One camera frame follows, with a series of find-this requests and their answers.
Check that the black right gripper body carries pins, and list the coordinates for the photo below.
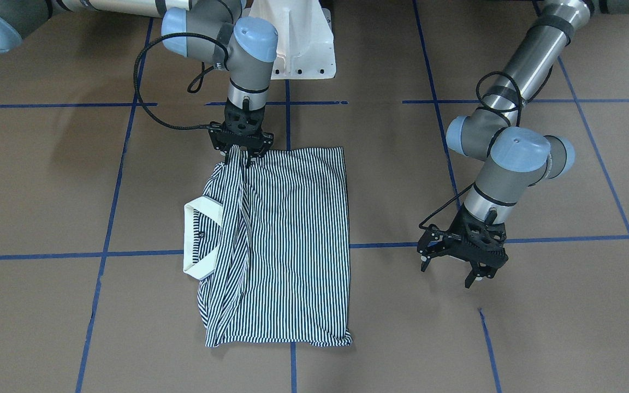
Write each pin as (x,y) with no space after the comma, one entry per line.
(218,140)

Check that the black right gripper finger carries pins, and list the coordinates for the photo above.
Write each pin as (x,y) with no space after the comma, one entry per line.
(252,154)
(229,154)

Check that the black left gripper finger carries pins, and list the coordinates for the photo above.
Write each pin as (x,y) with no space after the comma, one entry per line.
(477,272)
(425,259)

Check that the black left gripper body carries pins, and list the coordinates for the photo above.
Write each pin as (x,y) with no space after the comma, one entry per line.
(429,246)

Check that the blue white striped polo shirt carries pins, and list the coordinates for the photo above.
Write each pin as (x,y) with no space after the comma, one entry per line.
(269,245)

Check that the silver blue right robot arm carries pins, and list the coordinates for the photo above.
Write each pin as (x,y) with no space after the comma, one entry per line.
(220,35)

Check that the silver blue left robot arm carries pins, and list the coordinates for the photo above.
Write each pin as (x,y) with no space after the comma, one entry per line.
(514,158)

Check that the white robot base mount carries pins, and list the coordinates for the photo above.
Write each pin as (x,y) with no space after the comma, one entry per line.
(305,48)

